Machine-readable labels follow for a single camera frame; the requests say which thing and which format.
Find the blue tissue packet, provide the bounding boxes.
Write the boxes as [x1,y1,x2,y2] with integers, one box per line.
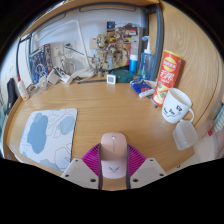
[129,77,156,99]

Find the pale blue patterned mouse pad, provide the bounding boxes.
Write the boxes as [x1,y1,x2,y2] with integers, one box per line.
[18,107,78,172]

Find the white power strip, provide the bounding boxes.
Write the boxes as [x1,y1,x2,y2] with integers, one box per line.
[59,73,74,85]

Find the white desk lamp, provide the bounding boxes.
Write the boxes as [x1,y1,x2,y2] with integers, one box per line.
[31,18,98,80]

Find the red chip can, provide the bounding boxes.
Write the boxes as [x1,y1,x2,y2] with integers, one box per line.
[152,49,183,107]

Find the black pen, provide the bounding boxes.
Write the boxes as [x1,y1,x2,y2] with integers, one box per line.
[77,78,108,84]

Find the pink computer mouse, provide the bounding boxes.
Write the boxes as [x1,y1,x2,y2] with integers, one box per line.
[99,132,129,180]

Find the clear plastic container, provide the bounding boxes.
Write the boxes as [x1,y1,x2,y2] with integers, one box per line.
[172,119,199,151]

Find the green striped cloth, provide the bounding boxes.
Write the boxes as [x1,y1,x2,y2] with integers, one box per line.
[213,103,224,134]

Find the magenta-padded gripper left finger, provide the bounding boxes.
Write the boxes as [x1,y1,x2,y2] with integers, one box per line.
[60,143,104,190]

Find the wooden robot figure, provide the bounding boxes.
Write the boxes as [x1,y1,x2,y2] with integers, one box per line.
[88,33,129,78]

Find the white printed mug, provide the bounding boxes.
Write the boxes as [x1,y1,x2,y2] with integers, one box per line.
[161,87,195,125]

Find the black bag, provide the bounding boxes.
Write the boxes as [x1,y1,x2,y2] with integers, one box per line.
[6,77,19,111]

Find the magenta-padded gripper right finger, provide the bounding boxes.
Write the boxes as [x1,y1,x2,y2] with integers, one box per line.
[125,143,167,190]

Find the small white cube clock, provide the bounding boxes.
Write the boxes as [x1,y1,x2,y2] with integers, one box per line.
[106,73,117,85]

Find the white charger block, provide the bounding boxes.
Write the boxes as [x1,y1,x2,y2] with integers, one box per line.
[46,68,61,85]

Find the teal round dish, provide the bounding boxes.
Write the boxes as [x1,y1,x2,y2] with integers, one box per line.
[110,68,134,84]

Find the white blue-capped tube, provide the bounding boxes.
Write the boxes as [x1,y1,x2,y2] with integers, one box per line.
[129,53,139,74]

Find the colourful picture card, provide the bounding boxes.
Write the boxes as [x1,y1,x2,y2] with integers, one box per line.
[106,21,144,68]

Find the blue model kit box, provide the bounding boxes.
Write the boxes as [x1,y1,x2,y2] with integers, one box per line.
[28,43,53,84]

